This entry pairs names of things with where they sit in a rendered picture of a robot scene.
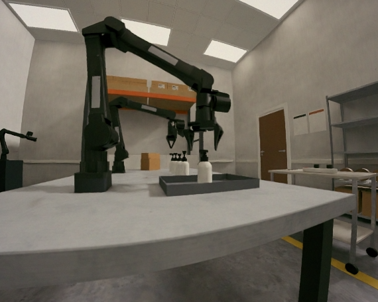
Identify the brown cardboard box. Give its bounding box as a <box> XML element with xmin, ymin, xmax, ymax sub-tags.
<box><xmin>141</xmin><ymin>153</ymin><xmax>160</xmax><ymax>171</ymax></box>

